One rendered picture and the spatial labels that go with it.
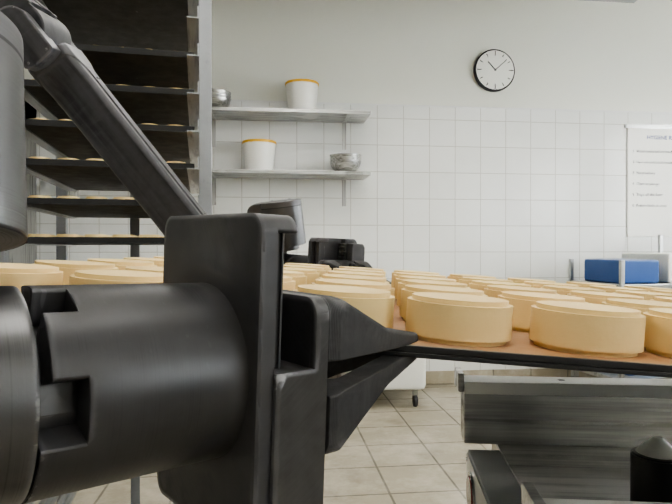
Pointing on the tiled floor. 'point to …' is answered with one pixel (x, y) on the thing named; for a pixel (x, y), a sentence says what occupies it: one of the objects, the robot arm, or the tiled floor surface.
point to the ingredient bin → (411, 379)
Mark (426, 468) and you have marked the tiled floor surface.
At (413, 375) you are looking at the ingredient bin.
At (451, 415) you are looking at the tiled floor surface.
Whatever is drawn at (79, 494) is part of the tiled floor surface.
